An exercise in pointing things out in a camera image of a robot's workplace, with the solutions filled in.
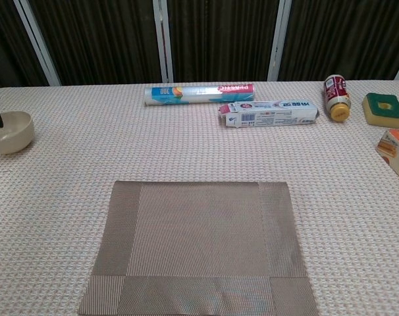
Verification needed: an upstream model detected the beige woven tablecloth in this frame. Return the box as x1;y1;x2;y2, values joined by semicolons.
0;80;399;316

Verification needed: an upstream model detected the white toothpaste box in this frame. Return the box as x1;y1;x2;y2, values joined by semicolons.
219;100;320;128

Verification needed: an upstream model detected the plastic wrap roll box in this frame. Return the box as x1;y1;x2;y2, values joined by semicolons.
144;82;255;107

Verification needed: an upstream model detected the green and yellow sponge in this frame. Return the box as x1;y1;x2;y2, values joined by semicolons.
361;92;399;127

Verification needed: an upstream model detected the brown woven placemat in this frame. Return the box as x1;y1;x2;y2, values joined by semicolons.
78;180;320;316

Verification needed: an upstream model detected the light brown bowl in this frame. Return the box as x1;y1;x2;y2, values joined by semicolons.
0;111;35;155

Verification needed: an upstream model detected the dark pleated screen panel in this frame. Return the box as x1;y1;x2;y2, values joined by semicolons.
166;0;281;83
28;0;163;87
0;0;49;92
278;0;399;82

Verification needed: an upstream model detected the orange cracker box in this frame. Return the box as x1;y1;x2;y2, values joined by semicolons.
375;128;399;188

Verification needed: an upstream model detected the red label bottle yellow cap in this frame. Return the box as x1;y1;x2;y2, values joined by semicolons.
323;74;352;123

